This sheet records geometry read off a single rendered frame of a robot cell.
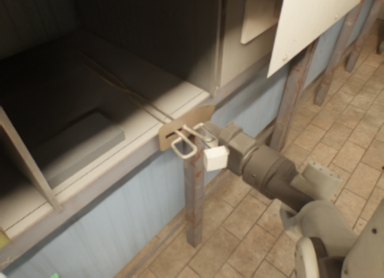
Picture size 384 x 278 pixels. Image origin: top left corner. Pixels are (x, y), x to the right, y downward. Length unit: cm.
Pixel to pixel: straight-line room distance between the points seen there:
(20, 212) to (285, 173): 49
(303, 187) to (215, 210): 102
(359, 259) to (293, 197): 30
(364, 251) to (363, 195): 160
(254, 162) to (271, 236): 97
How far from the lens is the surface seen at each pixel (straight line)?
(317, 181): 56
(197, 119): 70
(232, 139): 60
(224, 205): 156
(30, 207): 63
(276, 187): 54
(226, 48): 76
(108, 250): 97
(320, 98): 225
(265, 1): 83
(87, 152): 63
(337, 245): 34
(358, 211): 175
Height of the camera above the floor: 132
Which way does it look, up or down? 44 degrees down
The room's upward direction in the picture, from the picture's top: straight up
